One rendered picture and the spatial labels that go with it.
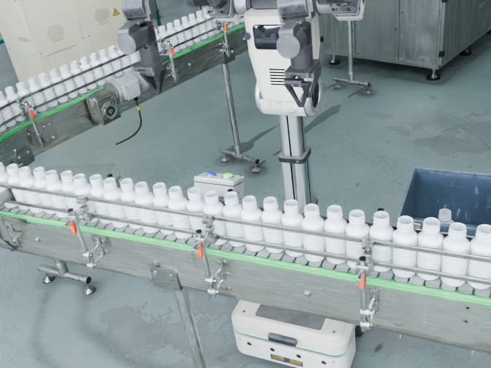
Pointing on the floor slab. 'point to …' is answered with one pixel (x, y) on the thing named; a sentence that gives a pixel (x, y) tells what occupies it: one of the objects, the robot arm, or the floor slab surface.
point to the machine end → (410, 31)
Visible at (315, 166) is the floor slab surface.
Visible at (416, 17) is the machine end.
